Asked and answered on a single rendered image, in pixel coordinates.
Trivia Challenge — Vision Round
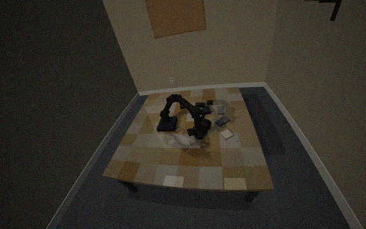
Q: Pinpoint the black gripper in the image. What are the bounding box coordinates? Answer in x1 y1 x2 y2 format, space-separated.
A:
187 124 202 138

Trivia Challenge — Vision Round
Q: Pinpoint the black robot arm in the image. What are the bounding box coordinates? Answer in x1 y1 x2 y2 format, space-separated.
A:
160 94 211 137

